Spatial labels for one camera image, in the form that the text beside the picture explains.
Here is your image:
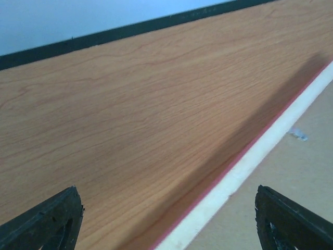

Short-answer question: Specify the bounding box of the black table edge rail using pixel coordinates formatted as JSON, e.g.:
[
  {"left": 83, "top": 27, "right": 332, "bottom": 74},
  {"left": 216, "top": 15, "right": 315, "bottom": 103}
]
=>
[{"left": 1, "top": 0, "right": 269, "bottom": 70}]

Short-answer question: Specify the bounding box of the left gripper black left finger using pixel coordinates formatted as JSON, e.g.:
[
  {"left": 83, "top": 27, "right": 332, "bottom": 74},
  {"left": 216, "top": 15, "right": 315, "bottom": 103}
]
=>
[{"left": 1, "top": 186, "right": 84, "bottom": 249}]

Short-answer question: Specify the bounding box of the metal frame retaining clip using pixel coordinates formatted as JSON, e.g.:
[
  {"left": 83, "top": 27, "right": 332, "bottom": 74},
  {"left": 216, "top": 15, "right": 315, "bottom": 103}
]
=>
[{"left": 288, "top": 127, "right": 308, "bottom": 141}]

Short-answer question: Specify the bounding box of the pink picture frame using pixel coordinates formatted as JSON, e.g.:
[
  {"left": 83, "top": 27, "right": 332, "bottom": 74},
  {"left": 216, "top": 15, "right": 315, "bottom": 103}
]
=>
[{"left": 156, "top": 64, "right": 332, "bottom": 249}]

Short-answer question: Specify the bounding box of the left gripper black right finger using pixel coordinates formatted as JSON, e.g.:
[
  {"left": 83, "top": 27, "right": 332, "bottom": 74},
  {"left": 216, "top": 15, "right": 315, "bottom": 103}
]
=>
[{"left": 255, "top": 185, "right": 332, "bottom": 249}]

